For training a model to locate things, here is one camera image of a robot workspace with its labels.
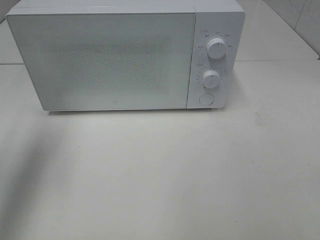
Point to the round white door button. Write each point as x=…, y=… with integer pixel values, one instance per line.
x=206, y=99

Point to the white timer knob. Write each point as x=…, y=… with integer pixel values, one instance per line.
x=211, y=79

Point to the white microwave oven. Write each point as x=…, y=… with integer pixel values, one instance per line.
x=212, y=18

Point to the upper white power knob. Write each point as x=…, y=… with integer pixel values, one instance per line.
x=216, y=47

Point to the white microwave door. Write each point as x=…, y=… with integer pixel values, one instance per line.
x=81, y=62

